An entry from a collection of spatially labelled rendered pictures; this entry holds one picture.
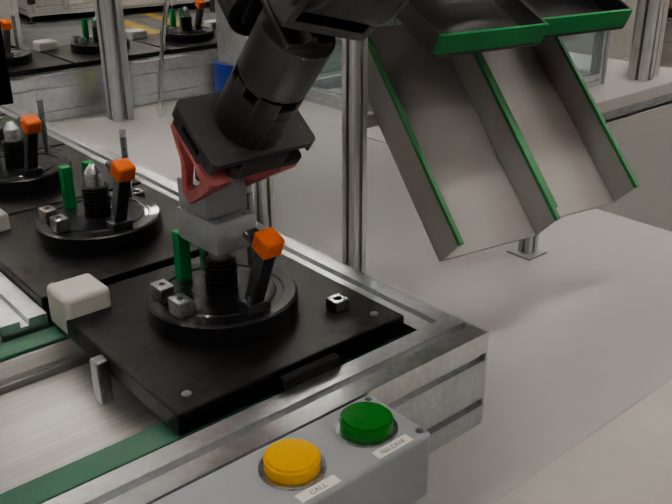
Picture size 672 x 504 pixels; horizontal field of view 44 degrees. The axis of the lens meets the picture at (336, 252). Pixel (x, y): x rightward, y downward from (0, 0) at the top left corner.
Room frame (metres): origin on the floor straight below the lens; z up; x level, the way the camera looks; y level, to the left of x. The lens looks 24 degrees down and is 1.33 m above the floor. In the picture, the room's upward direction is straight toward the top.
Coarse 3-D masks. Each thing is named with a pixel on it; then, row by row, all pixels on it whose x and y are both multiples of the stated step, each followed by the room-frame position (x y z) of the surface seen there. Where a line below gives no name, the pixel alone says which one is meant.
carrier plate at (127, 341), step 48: (144, 288) 0.73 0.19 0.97; (336, 288) 0.73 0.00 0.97; (96, 336) 0.63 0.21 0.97; (144, 336) 0.63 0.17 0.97; (288, 336) 0.63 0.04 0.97; (336, 336) 0.63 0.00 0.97; (384, 336) 0.65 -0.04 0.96; (144, 384) 0.56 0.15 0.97; (192, 384) 0.56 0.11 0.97; (240, 384) 0.56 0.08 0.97
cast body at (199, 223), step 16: (224, 192) 0.67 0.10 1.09; (240, 192) 0.68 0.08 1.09; (176, 208) 0.69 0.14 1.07; (192, 208) 0.67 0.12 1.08; (208, 208) 0.66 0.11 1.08; (224, 208) 0.67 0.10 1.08; (240, 208) 0.68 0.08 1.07; (192, 224) 0.67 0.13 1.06; (208, 224) 0.65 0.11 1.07; (224, 224) 0.65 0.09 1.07; (240, 224) 0.66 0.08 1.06; (192, 240) 0.67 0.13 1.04; (208, 240) 0.65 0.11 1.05; (224, 240) 0.65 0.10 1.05; (240, 240) 0.66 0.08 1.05
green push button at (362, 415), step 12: (348, 408) 0.52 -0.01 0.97; (360, 408) 0.52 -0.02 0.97; (372, 408) 0.52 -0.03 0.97; (384, 408) 0.52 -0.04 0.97; (348, 420) 0.50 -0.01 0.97; (360, 420) 0.50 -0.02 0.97; (372, 420) 0.50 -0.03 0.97; (384, 420) 0.50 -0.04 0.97; (348, 432) 0.50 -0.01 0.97; (360, 432) 0.49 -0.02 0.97; (372, 432) 0.49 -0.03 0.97; (384, 432) 0.49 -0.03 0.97
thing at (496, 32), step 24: (432, 0) 0.86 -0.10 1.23; (456, 0) 0.87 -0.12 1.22; (480, 0) 0.88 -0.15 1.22; (504, 0) 0.87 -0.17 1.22; (408, 24) 0.80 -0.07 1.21; (432, 24) 0.77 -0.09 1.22; (456, 24) 0.82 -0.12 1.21; (480, 24) 0.83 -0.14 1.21; (504, 24) 0.84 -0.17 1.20; (528, 24) 0.84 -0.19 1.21; (432, 48) 0.76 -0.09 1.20; (456, 48) 0.77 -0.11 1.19; (480, 48) 0.79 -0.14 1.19; (504, 48) 0.80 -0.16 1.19
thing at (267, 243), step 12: (252, 240) 0.63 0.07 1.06; (264, 240) 0.61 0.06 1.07; (276, 240) 0.62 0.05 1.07; (264, 252) 0.61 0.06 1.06; (276, 252) 0.62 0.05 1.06; (252, 264) 0.63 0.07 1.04; (264, 264) 0.62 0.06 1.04; (252, 276) 0.63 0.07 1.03; (264, 276) 0.63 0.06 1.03; (252, 288) 0.63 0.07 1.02; (264, 288) 0.64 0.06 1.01; (252, 300) 0.63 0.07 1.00
